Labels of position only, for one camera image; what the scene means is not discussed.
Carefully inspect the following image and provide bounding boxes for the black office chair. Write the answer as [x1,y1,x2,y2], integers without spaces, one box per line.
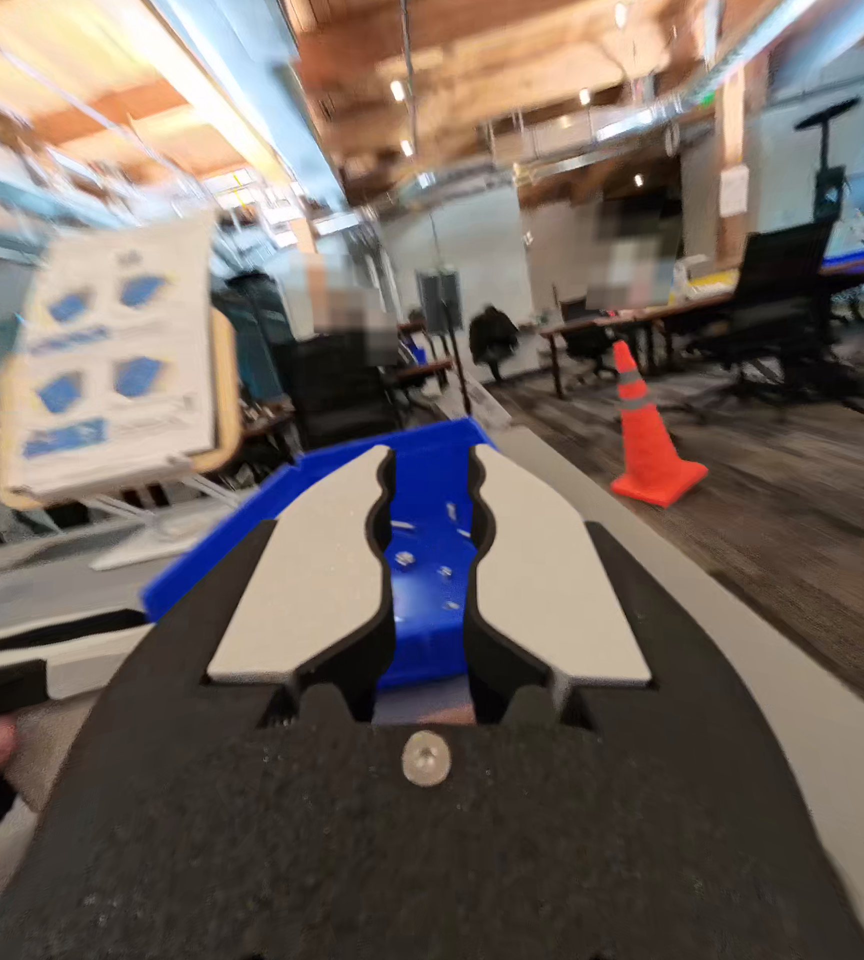
[274,333,403,451]
[690,217,864,421]
[468,303,522,384]

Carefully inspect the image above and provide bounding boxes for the hanging denim jacket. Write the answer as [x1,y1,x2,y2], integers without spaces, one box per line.
[210,268,294,406]

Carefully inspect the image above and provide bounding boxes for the printed instruction sheet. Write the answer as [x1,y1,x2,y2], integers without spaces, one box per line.
[0,217,219,496]

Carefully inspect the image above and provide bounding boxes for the blue plastic bin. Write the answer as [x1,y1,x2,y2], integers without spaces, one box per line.
[139,418,501,691]

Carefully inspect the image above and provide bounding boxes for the steel nuts and bolts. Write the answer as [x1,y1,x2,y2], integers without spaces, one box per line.
[389,501,478,624]

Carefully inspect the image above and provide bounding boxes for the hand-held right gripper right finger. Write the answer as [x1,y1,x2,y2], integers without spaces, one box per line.
[462,444,654,727]

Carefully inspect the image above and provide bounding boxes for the white document stand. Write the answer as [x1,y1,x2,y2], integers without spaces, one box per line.
[87,457,253,573]

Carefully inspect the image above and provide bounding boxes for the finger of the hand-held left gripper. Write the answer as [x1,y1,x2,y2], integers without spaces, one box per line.
[0,609,152,700]

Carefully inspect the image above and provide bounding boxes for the long wooden table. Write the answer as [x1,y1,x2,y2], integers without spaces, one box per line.
[539,251,864,399]

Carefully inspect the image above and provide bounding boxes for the orange traffic cone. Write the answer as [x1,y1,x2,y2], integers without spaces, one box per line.
[610,339,709,509]

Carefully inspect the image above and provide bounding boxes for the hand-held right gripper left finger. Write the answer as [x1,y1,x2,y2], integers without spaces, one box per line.
[207,446,397,725]

